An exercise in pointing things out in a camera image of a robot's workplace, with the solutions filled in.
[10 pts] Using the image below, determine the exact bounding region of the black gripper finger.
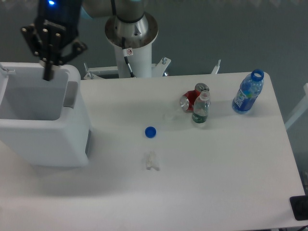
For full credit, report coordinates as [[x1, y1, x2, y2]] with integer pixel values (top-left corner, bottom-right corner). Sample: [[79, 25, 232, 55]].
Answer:
[[20, 24, 47, 63], [42, 40, 87, 81]]

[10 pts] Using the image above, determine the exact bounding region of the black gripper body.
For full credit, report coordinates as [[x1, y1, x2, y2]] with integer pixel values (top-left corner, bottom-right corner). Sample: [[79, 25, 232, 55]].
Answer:
[[34, 0, 82, 48]]

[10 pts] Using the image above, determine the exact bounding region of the white trash can lid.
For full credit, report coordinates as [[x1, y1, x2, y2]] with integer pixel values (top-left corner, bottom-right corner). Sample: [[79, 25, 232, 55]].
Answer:
[[0, 63, 16, 102]]

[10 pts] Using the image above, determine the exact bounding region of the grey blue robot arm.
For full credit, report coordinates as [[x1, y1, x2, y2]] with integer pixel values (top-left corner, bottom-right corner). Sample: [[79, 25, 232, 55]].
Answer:
[[21, 0, 158, 81]]

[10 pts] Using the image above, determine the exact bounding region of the white trash can body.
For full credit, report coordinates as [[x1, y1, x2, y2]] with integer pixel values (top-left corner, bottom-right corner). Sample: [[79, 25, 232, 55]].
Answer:
[[0, 62, 91, 167]]

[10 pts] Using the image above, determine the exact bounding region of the blue bottle cap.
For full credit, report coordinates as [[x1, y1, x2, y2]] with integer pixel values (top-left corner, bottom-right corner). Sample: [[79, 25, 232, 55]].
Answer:
[[144, 126, 156, 139]]

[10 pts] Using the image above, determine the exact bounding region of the crushed red soda can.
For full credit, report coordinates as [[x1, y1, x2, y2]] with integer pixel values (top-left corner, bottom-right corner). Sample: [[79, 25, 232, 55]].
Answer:
[[179, 83, 209, 112]]

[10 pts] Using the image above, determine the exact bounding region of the clear green label bottle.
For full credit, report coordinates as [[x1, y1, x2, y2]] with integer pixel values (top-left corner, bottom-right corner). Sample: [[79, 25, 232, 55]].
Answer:
[[192, 90, 210, 124]]

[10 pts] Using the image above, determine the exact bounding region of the blue plastic drink bottle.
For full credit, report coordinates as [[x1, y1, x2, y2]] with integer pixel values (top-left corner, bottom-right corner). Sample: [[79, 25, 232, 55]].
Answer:
[[232, 69, 264, 114]]

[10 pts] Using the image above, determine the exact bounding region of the black device at edge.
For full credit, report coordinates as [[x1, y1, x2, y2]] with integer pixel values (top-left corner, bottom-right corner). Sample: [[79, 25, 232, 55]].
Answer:
[[289, 195, 308, 221]]

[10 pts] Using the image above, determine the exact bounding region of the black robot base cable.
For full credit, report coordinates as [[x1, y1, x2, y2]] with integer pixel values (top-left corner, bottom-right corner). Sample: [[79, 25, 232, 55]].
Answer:
[[121, 36, 137, 78]]

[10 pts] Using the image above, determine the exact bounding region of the white pedestal foot bracket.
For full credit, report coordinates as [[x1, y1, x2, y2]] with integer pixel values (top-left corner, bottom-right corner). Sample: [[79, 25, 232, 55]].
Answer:
[[83, 57, 171, 80]]

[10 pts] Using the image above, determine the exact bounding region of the white frame at right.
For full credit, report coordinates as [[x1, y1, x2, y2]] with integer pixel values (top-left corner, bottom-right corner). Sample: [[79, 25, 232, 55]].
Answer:
[[284, 83, 308, 130]]

